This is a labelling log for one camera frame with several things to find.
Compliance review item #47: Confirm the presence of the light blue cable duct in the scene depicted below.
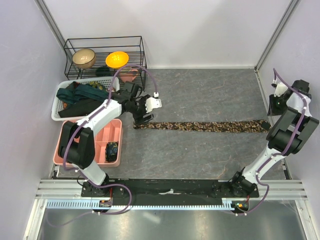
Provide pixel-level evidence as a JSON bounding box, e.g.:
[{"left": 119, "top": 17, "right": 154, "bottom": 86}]
[{"left": 47, "top": 198, "right": 249, "bottom": 210}]

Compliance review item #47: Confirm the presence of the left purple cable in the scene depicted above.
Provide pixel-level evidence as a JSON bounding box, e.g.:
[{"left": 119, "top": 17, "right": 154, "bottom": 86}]
[{"left": 46, "top": 64, "right": 160, "bottom": 228}]

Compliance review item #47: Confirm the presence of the black tie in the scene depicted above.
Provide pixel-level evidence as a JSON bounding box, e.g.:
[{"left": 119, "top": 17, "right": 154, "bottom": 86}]
[{"left": 58, "top": 95, "right": 108, "bottom": 118}]

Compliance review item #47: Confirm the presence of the pink divided tray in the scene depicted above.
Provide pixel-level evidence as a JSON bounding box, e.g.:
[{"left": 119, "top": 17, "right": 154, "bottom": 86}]
[{"left": 53, "top": 118, "right": 123, "bottom": 168}]

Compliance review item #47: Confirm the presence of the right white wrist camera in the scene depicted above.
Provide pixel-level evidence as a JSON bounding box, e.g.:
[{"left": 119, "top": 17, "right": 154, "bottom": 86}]
[{"left": 271, "top": 79, "right": 288, "bottom": 97}]

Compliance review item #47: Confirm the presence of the black wire rack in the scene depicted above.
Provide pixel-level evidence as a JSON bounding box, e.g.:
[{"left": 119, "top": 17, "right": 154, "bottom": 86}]
[{"left": 63, "top": 35, "right": 147, "bottom": 80}]

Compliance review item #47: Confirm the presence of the white perforated basket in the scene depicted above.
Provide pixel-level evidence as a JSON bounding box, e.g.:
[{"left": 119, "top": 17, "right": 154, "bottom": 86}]
[{"left": 51, "top": 76, "right": 120, "bottom": 121}]

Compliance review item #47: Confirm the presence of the dark green bowl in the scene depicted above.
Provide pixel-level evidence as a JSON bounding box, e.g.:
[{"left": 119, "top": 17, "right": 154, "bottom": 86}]
[{"left": 95, "top": 65, "right": 112, "bottom": 77}]

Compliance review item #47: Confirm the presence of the orange bowl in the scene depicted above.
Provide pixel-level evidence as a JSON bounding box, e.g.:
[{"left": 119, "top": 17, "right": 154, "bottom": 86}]
[{"left": 105, "top": 51, "right": 129, "bottom": 69}]

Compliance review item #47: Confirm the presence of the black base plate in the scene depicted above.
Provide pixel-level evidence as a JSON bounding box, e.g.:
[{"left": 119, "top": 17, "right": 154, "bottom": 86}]
[{"left": 81, "top": 178, "right": 259, "bottom": 203}]

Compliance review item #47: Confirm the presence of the teal tie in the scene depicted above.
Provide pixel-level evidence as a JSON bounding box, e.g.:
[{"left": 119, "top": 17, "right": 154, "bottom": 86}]
[{"left": 56, "top": 81, "right": 109, "bottom": 98}]

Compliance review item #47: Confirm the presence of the aluminium rail frame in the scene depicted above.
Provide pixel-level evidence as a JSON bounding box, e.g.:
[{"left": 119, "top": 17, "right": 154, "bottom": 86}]
[{"left": 23, "top": 176, "right": 318, "bottom": 240}]

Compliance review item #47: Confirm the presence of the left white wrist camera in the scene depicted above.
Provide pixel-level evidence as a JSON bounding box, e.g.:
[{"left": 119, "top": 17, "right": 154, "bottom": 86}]
[{"left": 145, "top": 92, "right": 162, "bottom": 113}]

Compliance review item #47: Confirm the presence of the rolled dark floral tie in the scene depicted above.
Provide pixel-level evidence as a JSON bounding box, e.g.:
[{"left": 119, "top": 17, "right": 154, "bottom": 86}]
[{"left": 105, "top": 142, "right": 119, "bottom": 163}]

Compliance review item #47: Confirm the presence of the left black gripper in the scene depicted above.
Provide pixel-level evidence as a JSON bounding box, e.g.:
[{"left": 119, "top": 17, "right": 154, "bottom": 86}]
[{"left": 127, "top": 94, "right": 154, "bottom": 126}]

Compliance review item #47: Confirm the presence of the beige bowl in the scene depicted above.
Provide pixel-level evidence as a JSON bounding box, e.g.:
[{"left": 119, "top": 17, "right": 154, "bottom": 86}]
[{"left": 72, "top": 48, "right": 96, "bottom": 69}]

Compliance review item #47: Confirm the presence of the green floral tie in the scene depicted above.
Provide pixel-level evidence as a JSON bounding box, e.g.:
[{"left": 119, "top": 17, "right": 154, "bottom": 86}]
[{"left": 86, "top": 81, "right": 106, "bottom": 91}]

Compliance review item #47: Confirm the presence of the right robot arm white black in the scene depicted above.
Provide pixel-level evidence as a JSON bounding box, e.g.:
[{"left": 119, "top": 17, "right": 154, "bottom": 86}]
[{"left": 228, "top": 79, "right": 319, "bottom": 197}]

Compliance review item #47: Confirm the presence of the brown floral tie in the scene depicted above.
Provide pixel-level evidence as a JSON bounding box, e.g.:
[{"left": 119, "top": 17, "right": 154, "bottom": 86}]
[{"left": 133, "top": 119, "right": 271, "bottom": 133}]

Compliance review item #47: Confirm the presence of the pink mug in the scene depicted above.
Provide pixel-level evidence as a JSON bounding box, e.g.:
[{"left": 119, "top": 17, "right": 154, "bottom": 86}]
[{"left": 118, "top": 66, "right": 140, "bottom": 83}]

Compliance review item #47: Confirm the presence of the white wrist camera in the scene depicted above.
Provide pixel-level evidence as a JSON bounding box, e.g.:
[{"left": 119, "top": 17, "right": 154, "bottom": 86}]
[
  {"left": 271, "top": 79, "right": 288, "bottom": 97},
  {"left": 145, "top": 92, "right": 162, "bottom": 113}
]

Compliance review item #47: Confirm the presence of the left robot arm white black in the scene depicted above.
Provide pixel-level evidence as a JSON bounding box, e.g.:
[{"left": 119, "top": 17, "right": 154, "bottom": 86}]
[{"left": 57, "top": 82, "right": 162, "bottom": 197}]

